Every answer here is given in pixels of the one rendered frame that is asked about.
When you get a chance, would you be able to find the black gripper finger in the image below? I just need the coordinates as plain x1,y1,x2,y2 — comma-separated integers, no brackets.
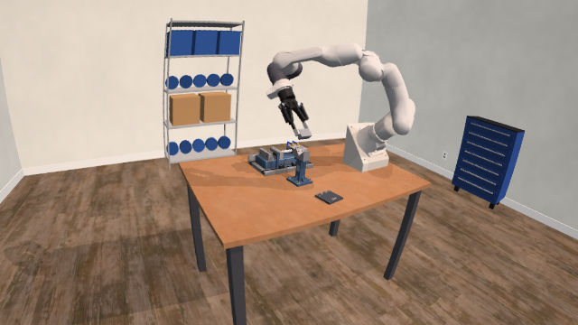
293,101,312,132
278,101,300,137

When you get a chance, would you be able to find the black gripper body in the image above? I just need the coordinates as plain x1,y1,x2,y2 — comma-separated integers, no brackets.
277,88,298,110

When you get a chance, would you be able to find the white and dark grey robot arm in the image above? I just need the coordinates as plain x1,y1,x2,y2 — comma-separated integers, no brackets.
266,43,415,157

